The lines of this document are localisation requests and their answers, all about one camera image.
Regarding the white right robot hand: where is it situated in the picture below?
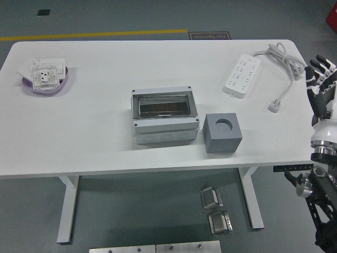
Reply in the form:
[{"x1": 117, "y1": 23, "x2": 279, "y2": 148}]
[{"x1": 304, "y1": 54, "x2": 337, "y2": 143}]

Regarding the grey electrical box clear lid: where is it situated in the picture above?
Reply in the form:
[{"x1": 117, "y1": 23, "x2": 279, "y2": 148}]
[{"x1": 130, "y1": 84, "x2": 200, "y2": 145}]

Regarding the orange cylinder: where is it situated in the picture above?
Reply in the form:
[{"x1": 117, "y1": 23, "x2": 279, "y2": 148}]
[{"x1": 150, "y1": 104, "x2": 176, "y2": 113}]

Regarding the grey cube with round hole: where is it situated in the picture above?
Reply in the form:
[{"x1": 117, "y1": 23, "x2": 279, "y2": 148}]
[{"x1": 202, "y1": 113, "x2": 243, "y2": 154}]

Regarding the black table control panel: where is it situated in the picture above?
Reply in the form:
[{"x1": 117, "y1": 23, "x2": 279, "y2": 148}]
[{"x1": 273, "y1": 164, "x2": 314, "y2": 172}]

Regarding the red object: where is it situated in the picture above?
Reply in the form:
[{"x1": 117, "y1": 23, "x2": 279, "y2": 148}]
[{"x1": 326, "y1": 6, "x2": 337, "y2": 30}]

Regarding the dark floor sign Fine Operation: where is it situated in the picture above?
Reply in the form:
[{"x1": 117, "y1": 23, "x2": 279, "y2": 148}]
[{"x1": 188, "y1": 31, "x2": 232, "y2": 41}]

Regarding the yellow floor tape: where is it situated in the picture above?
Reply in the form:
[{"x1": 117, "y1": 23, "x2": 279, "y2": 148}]
[{"x1": 0, "y1": 28, "x2": 189, "y2": 42}]

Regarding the purple bowl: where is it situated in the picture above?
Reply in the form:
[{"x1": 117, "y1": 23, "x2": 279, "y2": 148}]
[{"x1": 21, "y1": 65, "x2": 70, "y2": 94}]

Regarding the white socket panel printed back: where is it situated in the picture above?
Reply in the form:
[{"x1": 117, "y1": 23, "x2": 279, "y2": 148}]
[{"x1": 29, "y1": 63, "x2": 60, "y2": 91}]

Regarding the white power cord with plug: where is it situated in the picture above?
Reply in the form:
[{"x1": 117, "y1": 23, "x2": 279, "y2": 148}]
[{"x1": 251, "y1": 43, "x2": 308, "y2": 113}]

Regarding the grey metal base plate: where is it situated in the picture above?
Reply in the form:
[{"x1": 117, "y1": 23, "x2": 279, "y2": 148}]
[
  {"x1": 88, "y1": 245, "x2": 156, "y2": 253},
  {"x1": 156, "y1": 240, "x2": 222, "y2": 253}
]

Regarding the white switch panel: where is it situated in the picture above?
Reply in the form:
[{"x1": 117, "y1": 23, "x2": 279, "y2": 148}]
[{"x1": 39, "y1": 58, "x2": 66, "y2": 80}]

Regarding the white plain wall panel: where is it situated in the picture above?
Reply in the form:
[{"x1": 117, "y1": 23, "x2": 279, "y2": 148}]
[{"x1": 16, "y1": 57, "x2": 40, "y2": 79}]

